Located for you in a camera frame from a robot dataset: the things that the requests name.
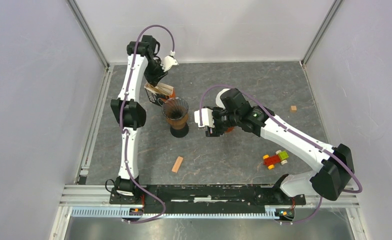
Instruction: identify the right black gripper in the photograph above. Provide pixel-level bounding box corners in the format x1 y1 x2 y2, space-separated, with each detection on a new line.
205 106 240 138

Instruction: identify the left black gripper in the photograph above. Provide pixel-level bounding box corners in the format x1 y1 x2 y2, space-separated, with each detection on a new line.
143 59 169 88

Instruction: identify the amber glass carafe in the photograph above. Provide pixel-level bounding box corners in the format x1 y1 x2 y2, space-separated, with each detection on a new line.
225 127 234 133

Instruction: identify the orange coffee filter box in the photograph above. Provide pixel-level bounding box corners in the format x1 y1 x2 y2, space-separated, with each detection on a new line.
144 82 176 107

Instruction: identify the dark smoky glass dripper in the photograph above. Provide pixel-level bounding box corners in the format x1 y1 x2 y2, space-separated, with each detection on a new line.
161 97 189 120

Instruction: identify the dark wooden dripper ring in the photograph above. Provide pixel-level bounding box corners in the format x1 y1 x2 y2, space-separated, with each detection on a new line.
165 114 189 131

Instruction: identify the dark red cup carafe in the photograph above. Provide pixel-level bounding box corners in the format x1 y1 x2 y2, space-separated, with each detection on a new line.
170 127 189 138

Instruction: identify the white paper coffee filter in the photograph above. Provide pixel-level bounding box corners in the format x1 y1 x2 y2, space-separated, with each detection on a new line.
215 88 230 109

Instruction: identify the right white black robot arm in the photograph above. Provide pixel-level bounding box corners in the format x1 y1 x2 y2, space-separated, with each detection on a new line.
194 85 355 204

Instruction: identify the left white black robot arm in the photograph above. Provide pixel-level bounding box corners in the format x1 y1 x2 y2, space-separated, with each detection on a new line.
109 35 168 205

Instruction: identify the long wooden block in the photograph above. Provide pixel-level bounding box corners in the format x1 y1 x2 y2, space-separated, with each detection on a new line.
171 156 184 173

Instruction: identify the red green toy car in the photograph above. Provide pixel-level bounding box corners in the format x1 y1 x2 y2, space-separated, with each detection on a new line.
262 150 289 170

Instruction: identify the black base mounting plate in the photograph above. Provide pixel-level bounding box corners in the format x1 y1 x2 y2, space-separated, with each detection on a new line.
109 184 306 215

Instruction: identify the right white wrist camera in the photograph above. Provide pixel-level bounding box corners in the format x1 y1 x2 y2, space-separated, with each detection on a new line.
194 108 215 128

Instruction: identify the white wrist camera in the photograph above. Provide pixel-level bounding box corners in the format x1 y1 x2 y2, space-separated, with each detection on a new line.
194 108 215 128
160 50 179 72

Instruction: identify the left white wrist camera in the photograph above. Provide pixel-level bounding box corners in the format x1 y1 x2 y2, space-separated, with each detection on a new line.
160 50 179 72

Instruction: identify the white slotted cable duct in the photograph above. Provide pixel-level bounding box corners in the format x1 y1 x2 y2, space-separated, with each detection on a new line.
71 206 293 220

